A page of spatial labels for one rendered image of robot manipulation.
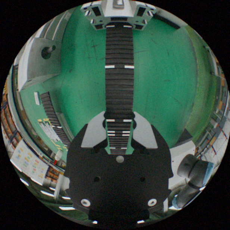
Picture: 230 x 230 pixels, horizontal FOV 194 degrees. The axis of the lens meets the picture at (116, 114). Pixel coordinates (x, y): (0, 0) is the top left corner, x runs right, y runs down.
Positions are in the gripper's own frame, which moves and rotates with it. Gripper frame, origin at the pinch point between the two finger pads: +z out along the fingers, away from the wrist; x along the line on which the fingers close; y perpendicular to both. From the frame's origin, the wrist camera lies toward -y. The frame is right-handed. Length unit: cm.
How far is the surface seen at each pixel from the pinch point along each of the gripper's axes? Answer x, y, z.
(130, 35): 2.0, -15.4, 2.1
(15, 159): -277, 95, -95
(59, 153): -37.3, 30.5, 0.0
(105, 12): -2.3, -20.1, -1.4
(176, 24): 15.0, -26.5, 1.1
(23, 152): -275, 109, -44
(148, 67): 5.9, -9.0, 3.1
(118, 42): -0.3, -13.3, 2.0
